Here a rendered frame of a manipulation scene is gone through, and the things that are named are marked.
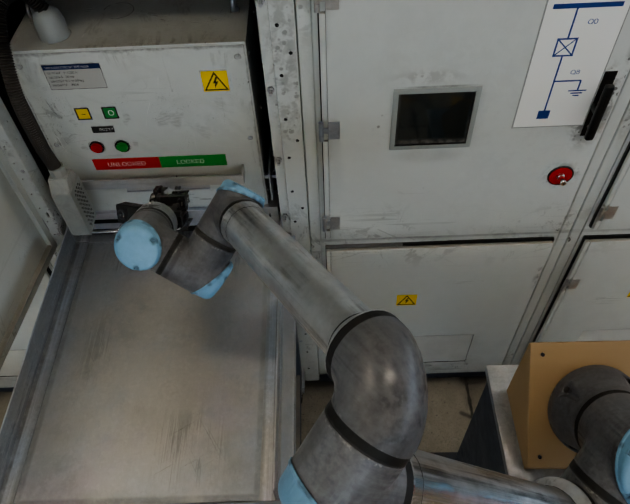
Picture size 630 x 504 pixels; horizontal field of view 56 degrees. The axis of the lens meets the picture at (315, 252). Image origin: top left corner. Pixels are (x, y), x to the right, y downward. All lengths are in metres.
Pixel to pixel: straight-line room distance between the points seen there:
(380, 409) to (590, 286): 1.33
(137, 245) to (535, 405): 0.86
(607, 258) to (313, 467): 1.29
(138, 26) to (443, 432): 1.62
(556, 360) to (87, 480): 0.98
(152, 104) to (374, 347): 0.86
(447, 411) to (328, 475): 1.58
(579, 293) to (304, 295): 1.25
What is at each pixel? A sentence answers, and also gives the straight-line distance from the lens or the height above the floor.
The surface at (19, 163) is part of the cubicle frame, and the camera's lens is 1.54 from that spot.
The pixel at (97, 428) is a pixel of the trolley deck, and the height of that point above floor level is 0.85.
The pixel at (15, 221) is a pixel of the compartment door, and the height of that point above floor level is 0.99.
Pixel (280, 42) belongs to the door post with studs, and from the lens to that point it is 1.21.
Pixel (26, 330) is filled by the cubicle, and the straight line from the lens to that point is 2.11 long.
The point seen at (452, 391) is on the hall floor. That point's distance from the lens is 2.30.
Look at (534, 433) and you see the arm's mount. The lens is 1.36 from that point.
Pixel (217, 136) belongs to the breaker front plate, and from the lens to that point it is 1.41.
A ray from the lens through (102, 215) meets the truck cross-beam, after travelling 1.65.
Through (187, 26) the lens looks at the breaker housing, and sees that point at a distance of 1.34.
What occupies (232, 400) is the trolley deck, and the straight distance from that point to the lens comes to 1.33.
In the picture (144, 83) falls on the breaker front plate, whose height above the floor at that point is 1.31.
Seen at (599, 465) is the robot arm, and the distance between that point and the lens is 1.18.
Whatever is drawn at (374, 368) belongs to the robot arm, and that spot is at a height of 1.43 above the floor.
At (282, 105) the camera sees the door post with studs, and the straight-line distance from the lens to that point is 1.29.
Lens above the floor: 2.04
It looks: 51 degrees down
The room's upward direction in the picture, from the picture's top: 3 degrees counter-clockwise
